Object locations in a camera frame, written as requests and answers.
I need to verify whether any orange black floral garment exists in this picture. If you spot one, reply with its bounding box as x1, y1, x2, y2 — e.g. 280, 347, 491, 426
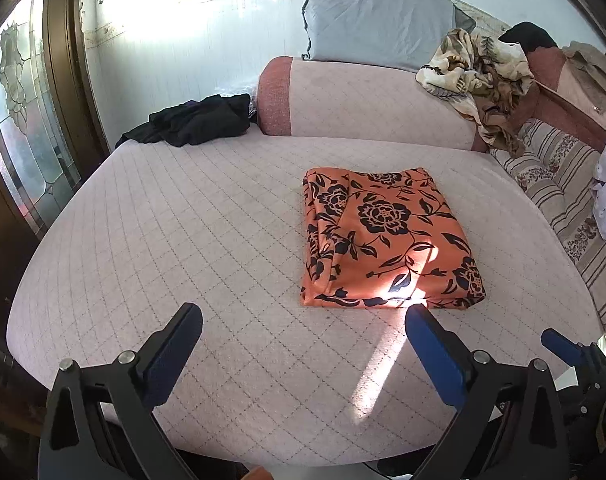
301, 167, 486, 310

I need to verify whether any striped floral quilt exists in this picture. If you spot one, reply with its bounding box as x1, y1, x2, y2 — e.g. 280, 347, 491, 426
489, 119, 606, 333

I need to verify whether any beige quilted jacket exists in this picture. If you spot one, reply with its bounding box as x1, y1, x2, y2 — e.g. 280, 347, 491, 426
535, 40, 606, 151

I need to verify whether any stained glass wooden door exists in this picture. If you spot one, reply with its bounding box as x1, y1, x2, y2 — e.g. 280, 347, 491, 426
0, 0, 112, 241

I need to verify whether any brown cream floral blanket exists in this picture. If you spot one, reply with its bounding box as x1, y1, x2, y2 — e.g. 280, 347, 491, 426
416, 28, 534, 156

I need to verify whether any black crumpled garment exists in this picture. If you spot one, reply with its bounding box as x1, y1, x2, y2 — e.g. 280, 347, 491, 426
115, 93, 251, 148

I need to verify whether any black cloth on headboard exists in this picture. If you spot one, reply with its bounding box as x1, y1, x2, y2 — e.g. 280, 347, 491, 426
499, 22, 558, 53

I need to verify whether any pink quilted bolster roll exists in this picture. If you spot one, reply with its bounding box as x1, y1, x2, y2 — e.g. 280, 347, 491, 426
256, 56, 486, 152

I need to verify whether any grey-blue pillow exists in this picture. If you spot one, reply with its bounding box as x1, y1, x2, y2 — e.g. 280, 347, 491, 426
302, 0, 476, 72

